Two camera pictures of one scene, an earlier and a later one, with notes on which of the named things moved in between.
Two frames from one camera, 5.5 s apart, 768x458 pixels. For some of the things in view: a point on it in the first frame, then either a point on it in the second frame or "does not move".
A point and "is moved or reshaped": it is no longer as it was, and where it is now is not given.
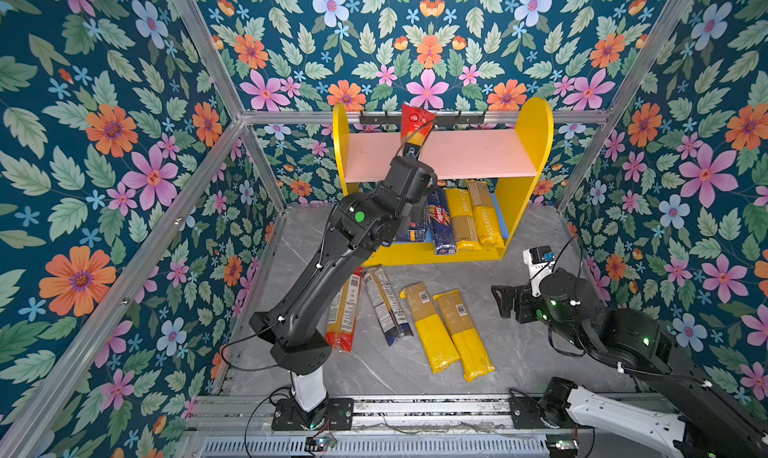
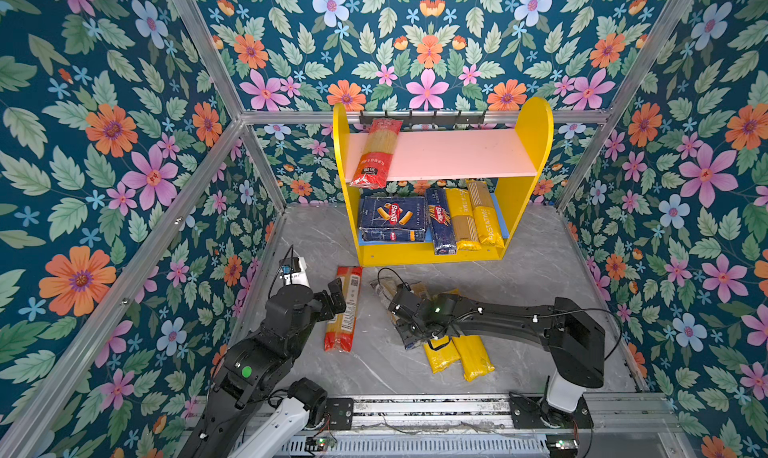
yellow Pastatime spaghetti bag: (485, 214) does not move
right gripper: (519, 295) -> (406, 339)
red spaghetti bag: (342, 312) does not move
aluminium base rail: (508, 413) does not move
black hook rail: (438, 120) does not move
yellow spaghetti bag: (472, 353) does not move
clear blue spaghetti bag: (386, 307) is moved or reshaped
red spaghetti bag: (416, 124) -> (373, 167)
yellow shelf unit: (513, 156) does not move
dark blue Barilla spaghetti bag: (439, 211) does not move
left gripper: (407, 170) -> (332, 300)
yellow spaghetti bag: (465, 229) does not move
